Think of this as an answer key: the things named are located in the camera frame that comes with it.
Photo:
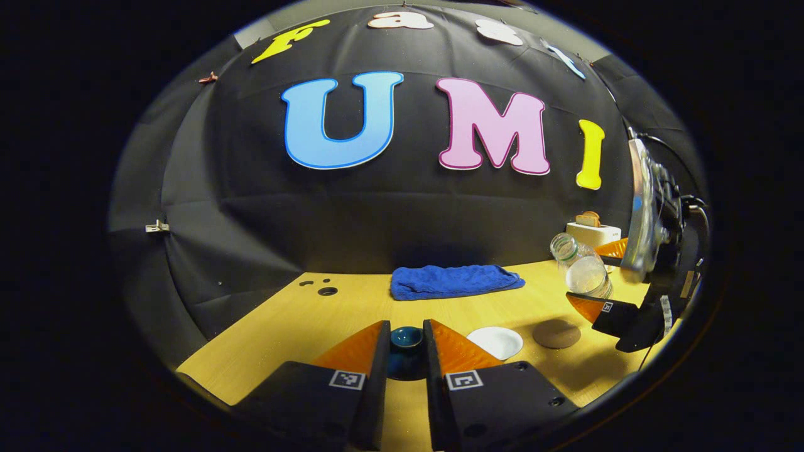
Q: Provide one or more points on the blue towel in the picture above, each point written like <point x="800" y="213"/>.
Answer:
<point x="452" y="282"/>

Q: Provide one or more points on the white cloth clip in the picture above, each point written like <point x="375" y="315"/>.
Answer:
<point x="157" y="226"/>

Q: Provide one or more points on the slice of toast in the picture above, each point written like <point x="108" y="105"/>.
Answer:
<point x="588" y="220"/>

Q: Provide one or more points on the black backdrop cloth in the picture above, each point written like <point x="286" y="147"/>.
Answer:
<point x="251" y="207"/>

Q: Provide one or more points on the white teacup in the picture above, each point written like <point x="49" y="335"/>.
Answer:
<point x="496" y="342"/>

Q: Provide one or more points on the round brown coaster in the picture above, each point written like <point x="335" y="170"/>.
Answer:
<point x="556" y="334"/>

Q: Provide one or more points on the copper cloth clip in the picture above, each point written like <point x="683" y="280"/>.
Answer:
<point x="208" y="78"/>

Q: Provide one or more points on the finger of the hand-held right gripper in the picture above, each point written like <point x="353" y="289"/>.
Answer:
<point x="628" y="320"/>
<point x="615" y="249"/>

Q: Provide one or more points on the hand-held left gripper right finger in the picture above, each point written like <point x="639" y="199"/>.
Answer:
<point x="435" y="395"/>

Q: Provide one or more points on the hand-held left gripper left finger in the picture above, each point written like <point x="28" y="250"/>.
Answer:
<point x="377" y="395"/>

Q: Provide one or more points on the clear plastic water bottle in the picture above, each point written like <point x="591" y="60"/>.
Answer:
<point x="587" y="276"/>

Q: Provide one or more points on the white toaster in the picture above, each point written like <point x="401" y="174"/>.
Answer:
<point x="593" y="235"/>

